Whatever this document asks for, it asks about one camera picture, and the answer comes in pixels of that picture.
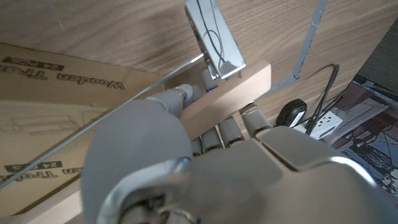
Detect wooden strip with metal brackets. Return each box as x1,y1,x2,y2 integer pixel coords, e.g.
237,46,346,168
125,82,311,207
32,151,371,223
0,0,272,224

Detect white power strip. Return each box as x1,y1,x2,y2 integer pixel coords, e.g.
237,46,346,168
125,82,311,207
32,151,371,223
292,111,344,140

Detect grey tape outline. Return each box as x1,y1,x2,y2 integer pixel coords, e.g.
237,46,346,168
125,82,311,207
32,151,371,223
269,0,330,94

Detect brown cardboard box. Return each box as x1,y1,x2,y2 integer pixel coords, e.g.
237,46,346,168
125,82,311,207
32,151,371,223
0,42,165,217

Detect black power strip cords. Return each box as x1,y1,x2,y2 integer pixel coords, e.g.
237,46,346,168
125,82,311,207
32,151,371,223
304,63,340,136

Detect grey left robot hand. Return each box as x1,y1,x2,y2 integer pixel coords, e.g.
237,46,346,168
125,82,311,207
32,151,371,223
80,68,398,224

